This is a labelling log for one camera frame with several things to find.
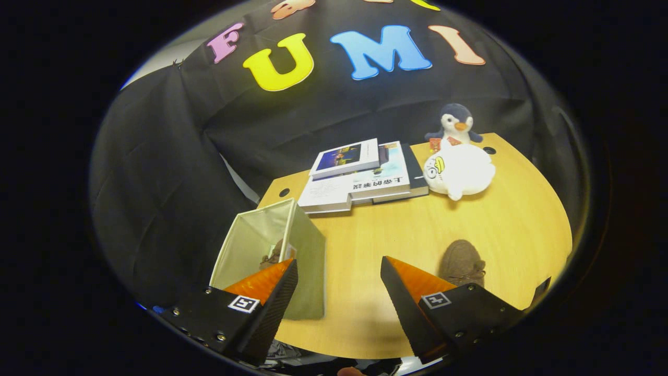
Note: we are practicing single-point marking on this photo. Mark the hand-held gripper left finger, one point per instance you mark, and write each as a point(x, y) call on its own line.
point(274, 318)

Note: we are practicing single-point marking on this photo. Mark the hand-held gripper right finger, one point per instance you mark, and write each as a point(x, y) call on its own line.
point(407, 313)

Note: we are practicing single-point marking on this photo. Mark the brown fuzzy shoe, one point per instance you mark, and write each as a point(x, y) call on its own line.
point(462, 261)
point(274, 256)

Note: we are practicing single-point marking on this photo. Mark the green fabric storage box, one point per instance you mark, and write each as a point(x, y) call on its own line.
point(308, 261)

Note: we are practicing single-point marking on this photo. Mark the white cover book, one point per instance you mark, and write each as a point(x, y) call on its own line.
point(323, 196)

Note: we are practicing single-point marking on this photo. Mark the black table edge clamp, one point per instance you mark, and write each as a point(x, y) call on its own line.
point(541, 292)

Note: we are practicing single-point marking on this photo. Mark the light-blue cover book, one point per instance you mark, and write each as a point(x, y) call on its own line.
point(389, 175)

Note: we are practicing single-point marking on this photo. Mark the white seal plush toy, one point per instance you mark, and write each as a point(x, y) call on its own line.
point(464, 172)

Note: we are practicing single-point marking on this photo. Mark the small dark-blue cover book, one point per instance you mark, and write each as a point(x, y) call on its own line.
point(342, 156)

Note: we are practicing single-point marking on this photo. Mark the small red card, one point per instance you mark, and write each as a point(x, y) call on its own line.
point(435, 144)

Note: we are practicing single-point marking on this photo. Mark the grey penguin plush toy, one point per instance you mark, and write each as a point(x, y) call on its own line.
point(455, 121)

